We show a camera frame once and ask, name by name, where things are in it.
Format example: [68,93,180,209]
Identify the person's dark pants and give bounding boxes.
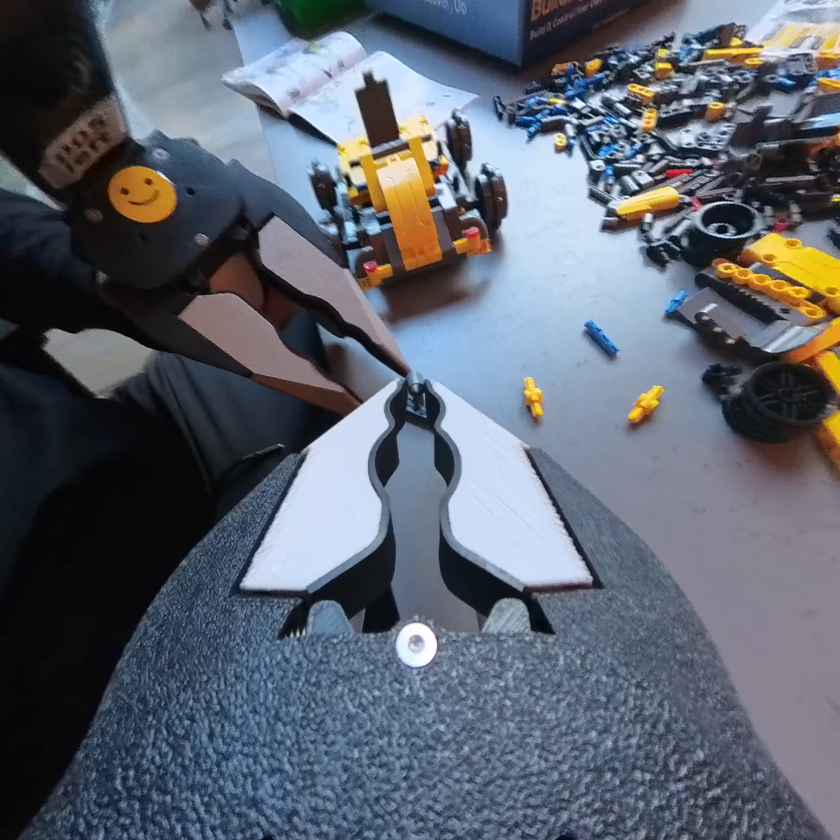
[112,315,368,506]

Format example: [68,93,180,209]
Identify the black toy wheel rim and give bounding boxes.
[682,201,765,266]

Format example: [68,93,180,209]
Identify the blue cardboard box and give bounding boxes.
[364,0,654,68]

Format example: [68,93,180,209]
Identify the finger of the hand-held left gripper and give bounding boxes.
[177,292,365,417]
[256,214,413,376]

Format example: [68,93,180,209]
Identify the yellow curved toy panel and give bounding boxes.
[604,185,683,224]

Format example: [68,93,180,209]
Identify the black toy gear rack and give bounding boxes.
[696,266,798,322]

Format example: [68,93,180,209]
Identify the black toy beam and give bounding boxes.
[402,371,434,424]

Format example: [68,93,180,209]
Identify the pile of toy brick parts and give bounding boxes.
[492,23,840,467]

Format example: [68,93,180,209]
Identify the yellow toy brick car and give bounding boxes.
[308,69,509,291]

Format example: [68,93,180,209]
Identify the black spoked toy wheel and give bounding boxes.
[722,362,837,442]

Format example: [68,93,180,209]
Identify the person's left forearm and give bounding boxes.
[0,187,116,336]

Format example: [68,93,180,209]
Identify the grey desk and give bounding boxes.
[233,13,840,788]

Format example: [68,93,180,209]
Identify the instruction booklet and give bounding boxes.
[222,31,480,145]

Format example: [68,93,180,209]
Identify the person's black jacket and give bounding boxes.
[0,328,217,840]

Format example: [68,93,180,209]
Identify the green plastic bin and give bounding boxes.
[272,0,367,30]

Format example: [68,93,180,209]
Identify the person's left hand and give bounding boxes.
[210,252,284,330]

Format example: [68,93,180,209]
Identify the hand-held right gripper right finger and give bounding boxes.
[423,379,595,618]

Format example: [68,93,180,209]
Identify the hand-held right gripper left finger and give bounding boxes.
[239,377,411,614]

